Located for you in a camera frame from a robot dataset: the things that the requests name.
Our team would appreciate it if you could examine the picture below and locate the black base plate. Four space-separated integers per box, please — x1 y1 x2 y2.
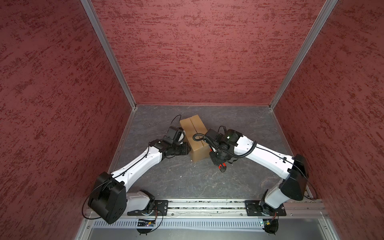
127 200 169 217
245 200 287 217

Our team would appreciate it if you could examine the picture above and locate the aluminium right corner post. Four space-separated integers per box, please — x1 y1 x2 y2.
269 0 338 112

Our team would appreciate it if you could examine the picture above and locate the white slotted cable duct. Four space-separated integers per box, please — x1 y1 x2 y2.
92 218 264 232

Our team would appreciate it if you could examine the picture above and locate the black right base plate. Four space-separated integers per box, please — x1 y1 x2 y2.
245 200 287 217

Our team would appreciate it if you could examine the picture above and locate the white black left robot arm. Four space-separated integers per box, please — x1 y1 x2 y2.
84 127 191 224

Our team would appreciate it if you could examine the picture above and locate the right controller board with wires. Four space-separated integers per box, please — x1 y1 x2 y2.
263 215 279 235

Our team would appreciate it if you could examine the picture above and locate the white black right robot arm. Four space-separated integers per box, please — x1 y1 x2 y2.
193 129 309 216

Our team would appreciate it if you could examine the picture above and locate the brown cardboard express box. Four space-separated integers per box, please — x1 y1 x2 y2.
180 115 211 163

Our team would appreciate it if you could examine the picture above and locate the aluminium left corner post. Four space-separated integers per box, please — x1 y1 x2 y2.
81 0 137 112

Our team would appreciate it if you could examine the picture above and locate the aluminium front rail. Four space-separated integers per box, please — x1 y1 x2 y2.
165 199 330 219

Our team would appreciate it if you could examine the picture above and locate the left controller board with wires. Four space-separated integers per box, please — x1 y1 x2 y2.
136 217 164 235

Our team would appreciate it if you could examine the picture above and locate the controller board with wires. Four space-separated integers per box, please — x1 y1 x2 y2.
263 215 279 235
136 217 164 235

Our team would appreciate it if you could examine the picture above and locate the aluminium corner post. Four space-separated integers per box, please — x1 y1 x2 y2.
81 0 137 112
269 0 338 112

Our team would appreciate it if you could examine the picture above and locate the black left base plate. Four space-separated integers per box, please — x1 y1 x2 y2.
127 200 169 217

